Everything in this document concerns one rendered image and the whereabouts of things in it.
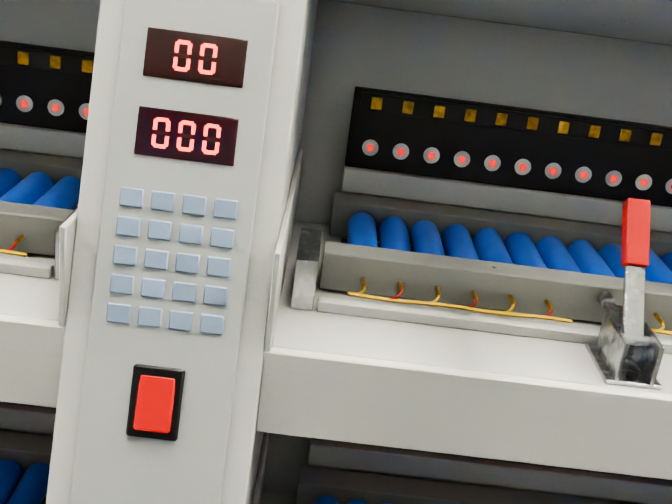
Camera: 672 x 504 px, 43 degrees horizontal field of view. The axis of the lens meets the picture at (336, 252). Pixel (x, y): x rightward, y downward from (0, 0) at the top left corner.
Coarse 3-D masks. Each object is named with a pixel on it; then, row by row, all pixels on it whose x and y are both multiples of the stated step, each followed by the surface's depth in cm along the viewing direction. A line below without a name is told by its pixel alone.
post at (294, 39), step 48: (288, 0) 40; (96, 48) 40; (288, 48) 40; (96, 96) 40; (288, 96) 40; (96, 144) 40; (288, 144) 40; (96, 192) 40; (288, 192) 48; (96, 240) 40; (240, 336) 41; (240, 384) 41; (240, 432) 41; (48, 480) 41; (240, 480) 41
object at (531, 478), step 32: (320, 448) 58; (352, 448) 58; (384, 448) 59; (256, 480) 52; (320, 480) 57; (352, 480) 58; (384, 480) 58; (416, 480) 59; (480, 480) 59; (512, 480) 59; (544, 480) 59; (576, 480) 59; (608, 480) 59; (640, 480) 59
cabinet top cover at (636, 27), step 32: (352, 0) 59; (384, 0) 58; (416, 0) 57; (448, 0) 56; (480, 0) 55; (512, 0) 54; (544, 0) 53; (576, 0) 52; (608, 0) 51; (640, 0) 50; (576, 32) 60; (608, 32) 59; (640, 32) 58
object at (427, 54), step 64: (0, 0) 59; (64, 0) 59; (320, 0) 60; (320, 64) 60; (384, 64) 60; (448, 64) 60; (512, 64) 60; (576, 64) 60; (640, 64) 60; (320, 128) 60; (320, 192) 60
